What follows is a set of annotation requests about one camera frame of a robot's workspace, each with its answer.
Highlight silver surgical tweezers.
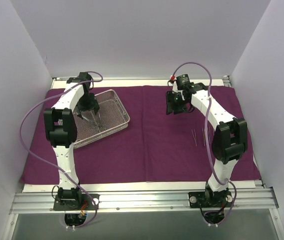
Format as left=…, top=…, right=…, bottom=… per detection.
left=207, top=127, right=211, bottom=142

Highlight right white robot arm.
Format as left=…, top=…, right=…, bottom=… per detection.
left=166, top=74, right=248, bottom=207

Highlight metal mesh instrument tray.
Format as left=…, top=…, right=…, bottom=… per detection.
left=73, top=89, right=130, bottom=149

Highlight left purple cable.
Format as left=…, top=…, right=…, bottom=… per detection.
left=19, top=71, right=104, bottom=229

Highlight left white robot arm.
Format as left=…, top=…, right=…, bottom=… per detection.
left=44, top=71, right=99, bottom=210

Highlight purple cable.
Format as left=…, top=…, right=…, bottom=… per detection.
left=19, top=71, right=104, bottom=229
left=170, top=61, right=237, bottom=225

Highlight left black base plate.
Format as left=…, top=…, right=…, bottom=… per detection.
left=53, top=193, right=95, bottom=211

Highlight silver surgical scissors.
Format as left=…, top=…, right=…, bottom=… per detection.
left=81, top=111, right=95, bottom=127

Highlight purple cloth wrap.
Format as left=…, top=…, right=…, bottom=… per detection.
left=21, top=86, right=261, bottom=185

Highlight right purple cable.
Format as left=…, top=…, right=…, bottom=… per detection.
left=170, top=61, right=237, bottom=225

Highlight aluminium front rail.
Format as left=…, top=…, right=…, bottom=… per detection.
left=10, top=188, right=279, bottom=214

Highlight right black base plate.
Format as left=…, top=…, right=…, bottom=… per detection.
left=188, top=190, right=233, bottom=208

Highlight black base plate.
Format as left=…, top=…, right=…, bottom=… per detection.
left=53, top=193, right=95, bottom=211
left=188, top=190, right=233, bottom=208

